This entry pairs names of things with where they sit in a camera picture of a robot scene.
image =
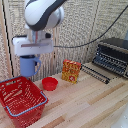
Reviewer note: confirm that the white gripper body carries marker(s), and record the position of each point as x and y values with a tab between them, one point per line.
32	46

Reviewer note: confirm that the black toaster oven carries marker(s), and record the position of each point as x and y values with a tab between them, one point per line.
112	55

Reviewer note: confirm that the orange yellow snack box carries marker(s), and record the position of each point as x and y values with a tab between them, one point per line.
71	71

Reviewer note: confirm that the black oven rack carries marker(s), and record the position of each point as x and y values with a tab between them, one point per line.
95	73

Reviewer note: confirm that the red plastic bowl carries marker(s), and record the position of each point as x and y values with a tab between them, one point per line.
49	83

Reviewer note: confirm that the red shopping basket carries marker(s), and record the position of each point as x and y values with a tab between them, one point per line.
20	100

